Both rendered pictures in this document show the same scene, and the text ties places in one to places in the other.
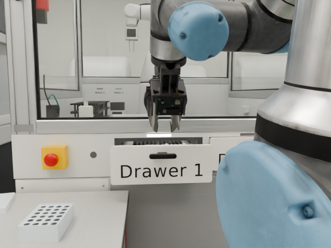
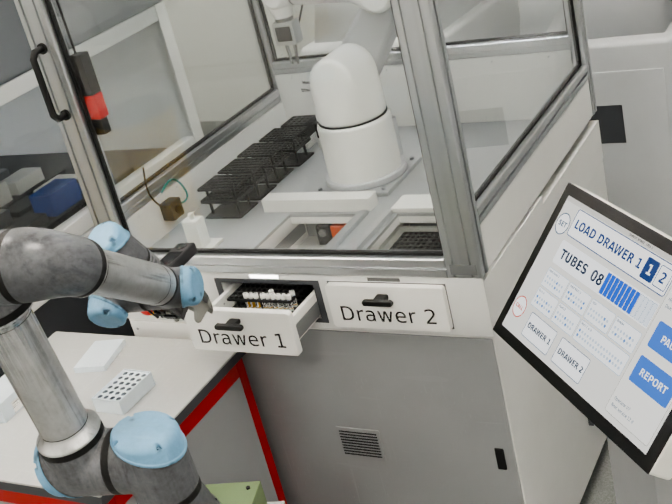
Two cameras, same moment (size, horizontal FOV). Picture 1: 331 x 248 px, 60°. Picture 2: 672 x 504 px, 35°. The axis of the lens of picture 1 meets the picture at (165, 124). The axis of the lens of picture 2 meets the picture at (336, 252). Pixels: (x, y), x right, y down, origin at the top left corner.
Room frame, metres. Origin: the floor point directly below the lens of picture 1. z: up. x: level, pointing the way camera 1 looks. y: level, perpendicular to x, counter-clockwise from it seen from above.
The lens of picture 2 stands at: (-0.76, -1.51, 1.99)
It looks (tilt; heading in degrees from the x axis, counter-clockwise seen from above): 25 degrees down; 38
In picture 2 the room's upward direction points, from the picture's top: 14 degrees counter-clockwise
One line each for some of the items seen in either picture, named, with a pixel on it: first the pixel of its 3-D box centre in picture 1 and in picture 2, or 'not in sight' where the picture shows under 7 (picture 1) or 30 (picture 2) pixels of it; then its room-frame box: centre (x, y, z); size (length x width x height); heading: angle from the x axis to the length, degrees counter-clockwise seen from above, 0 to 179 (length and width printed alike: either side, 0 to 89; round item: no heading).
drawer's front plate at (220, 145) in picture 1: (251, 153); (387, 306); (0.96, -0.29, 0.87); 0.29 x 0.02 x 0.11; 95
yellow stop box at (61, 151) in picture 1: (54, 157); not in sight; (0.89, 0.35, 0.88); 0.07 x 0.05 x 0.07; 95
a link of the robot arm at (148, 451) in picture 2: not in sight; (151, 456); (0.24, -0.24, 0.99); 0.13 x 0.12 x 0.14; 109
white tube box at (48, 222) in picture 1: (48, 221); (123, 391); (0.64, 0.27, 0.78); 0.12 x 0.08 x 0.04; 3
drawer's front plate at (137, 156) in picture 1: (161, 164); (241, 330); (0.80, 0.01, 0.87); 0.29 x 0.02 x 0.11; 95
